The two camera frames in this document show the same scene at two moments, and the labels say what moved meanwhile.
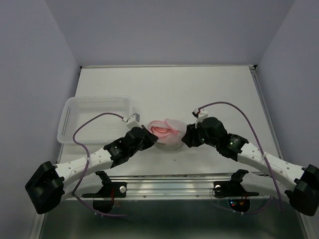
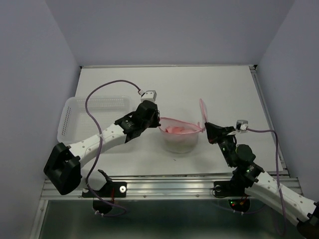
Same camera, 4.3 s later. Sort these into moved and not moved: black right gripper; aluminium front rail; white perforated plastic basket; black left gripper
Moved: black left gripper; black right gripper
Not moved: aluminium front rail; white perforated plastic basket
